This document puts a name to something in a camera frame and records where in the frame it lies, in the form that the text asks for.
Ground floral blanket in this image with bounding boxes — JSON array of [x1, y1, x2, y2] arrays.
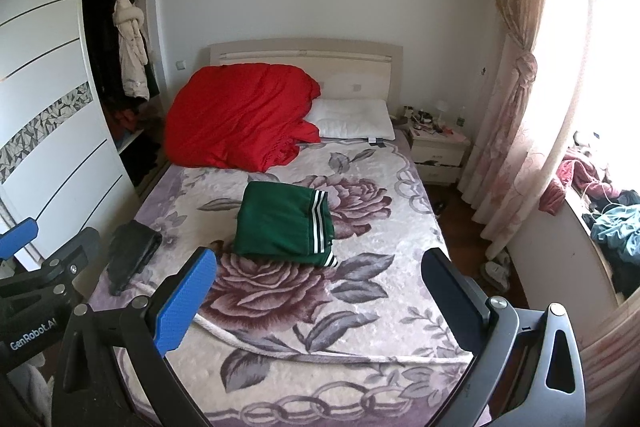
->
[[87, 139, 476, 427]]

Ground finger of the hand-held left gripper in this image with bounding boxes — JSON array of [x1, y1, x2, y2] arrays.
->
[[0, 227, 102, 306], [0, 217, 40, 260]]

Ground red clothes pile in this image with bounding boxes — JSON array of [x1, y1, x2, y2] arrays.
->
[[107, 104, 163, 140]]

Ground red duvet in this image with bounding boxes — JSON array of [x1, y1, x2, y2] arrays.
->
[[164, 63, 322, 172]]

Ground beige bed headboard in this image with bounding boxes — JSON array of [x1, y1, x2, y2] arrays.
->
[[207, 38, 404, 118]]

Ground white wardrobe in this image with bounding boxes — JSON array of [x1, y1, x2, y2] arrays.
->
[[0, 0, 168, 268]]

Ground black cloth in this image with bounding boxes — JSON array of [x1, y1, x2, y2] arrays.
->
[[612, 252, 640, 303]]

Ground clutter of small toiletries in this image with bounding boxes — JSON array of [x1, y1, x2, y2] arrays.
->
[[402, 104, 468, 138]]

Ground maroon cloth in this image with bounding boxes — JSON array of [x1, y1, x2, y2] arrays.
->
[[540, 147, 621, 215]]

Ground dark folded garment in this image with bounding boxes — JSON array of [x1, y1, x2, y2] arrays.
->
[[106, 220, 163, 297]]

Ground white pillow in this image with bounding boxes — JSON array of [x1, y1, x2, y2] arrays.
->
[[306, 98, 396, 142]]

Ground bright window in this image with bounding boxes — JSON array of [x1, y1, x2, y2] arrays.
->
[[535, 0, 640, 188]]

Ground teal cloth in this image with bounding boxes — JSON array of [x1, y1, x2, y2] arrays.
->
[[590, 204, 640, 268]]

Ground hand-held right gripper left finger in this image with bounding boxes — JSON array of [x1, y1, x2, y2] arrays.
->
[[51, 246, 218, 427]]

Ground dark clothes pile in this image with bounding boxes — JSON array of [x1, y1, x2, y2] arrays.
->
[[122, 139, 163, 185]]

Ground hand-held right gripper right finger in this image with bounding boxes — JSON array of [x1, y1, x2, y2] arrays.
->
[[421, 248, 587, 427]]

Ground pink floral curtain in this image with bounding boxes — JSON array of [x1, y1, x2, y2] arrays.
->
[[457, 0, 608, 258]]

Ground light fabric pile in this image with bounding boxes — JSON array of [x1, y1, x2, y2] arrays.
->
[[10, 359, 55, 427]]

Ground white nightstand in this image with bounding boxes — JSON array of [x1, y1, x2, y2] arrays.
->
[[402, 114, 472, 185]]

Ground white shoes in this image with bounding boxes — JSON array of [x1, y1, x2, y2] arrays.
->
[[481, 249, 512, 293]]

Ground beige hanging coat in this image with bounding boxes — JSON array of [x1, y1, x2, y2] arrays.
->
[[112, 0, 151, 102]]

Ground green and white jacket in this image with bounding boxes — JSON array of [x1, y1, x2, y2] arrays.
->
[[231, 181, 340, 268]]

